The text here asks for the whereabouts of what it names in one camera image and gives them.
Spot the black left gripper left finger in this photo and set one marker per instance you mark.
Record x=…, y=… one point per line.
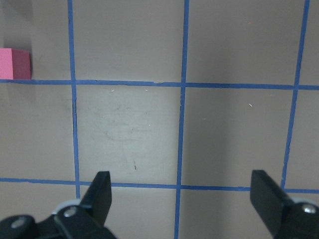
x=86, y=219

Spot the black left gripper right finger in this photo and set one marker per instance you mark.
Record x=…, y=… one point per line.
x=285, y=217

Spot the pink foam block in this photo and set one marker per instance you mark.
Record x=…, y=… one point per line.
x=14, y=64

